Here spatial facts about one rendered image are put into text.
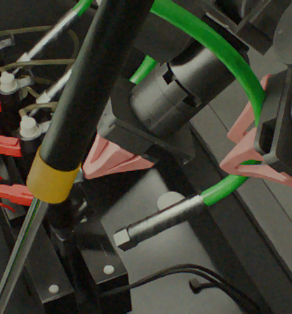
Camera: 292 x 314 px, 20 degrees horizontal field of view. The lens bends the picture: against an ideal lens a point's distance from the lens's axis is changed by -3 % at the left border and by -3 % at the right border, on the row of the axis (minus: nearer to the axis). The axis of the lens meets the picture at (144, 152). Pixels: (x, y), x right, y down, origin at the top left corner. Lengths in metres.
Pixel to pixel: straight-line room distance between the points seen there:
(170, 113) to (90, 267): 0.23
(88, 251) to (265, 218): 0.21
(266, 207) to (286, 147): 0.39
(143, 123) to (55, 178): 0.43
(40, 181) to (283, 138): 0.30
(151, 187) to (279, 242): 0.27
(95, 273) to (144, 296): 0.17
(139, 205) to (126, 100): 0.40
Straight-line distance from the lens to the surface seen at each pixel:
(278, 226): 0.99
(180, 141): 0.81
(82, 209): 0.88
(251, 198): 1.02
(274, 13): 0.72
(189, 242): 1.13
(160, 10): 0.59
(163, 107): 0.77
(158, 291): 1.08
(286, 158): 0.62
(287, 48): 0.55
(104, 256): 0.93
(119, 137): 0.77
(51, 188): 0.35
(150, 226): 0.76
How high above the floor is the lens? 1.73
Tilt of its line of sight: 46 degrees down
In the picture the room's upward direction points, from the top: 4 degrees counter-clockwise
